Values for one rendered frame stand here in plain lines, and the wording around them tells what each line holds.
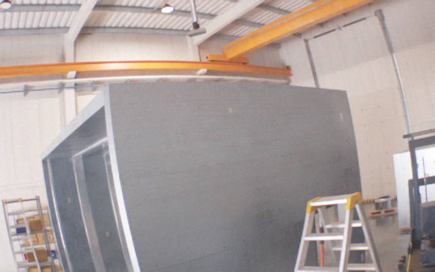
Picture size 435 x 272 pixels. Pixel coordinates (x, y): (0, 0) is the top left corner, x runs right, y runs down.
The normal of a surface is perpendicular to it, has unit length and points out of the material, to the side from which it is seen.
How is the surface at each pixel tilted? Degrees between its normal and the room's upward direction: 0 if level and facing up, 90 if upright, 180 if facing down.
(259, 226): 90
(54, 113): 90
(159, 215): 90
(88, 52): 90
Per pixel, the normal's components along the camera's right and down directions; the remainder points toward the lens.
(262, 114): 0.59, -0.15
